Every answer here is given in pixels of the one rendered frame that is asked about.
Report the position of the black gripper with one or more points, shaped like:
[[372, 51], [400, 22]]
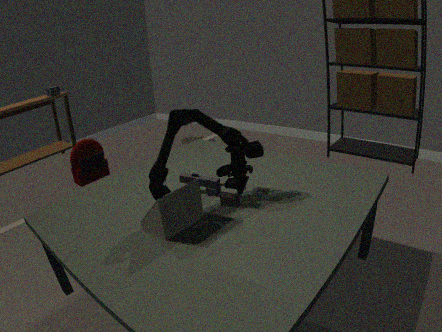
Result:
[[239, 171]]

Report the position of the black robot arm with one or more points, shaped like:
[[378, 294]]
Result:
[[231, 136]]

